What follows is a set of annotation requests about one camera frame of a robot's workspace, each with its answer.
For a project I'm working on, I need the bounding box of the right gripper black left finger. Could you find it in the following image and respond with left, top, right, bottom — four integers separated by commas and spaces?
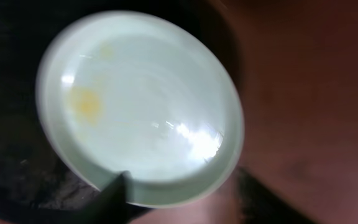
70, 172, 130, 224

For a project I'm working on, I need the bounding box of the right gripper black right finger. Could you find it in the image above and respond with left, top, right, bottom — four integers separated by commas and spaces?
236, 167, 314, 224

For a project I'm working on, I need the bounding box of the mint green plate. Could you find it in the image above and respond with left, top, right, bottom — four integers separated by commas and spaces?
36, 11, 244, 208

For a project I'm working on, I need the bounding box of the round black tray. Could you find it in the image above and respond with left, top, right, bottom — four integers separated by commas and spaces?
0, 0, 238, 223

